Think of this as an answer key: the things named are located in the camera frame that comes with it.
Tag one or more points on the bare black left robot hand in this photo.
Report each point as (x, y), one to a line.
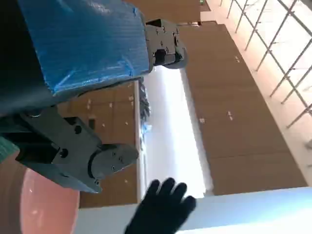
(85, 44)

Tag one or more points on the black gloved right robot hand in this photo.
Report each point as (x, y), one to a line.
(161, 207)

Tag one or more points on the pink bowl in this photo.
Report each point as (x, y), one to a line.
(48, 207)

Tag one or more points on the white board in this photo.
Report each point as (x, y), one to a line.
(243, 209)

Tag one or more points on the green cutting mat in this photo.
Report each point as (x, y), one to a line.
(6, 148)

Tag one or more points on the metal window railing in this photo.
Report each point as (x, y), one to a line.
(275, 44)

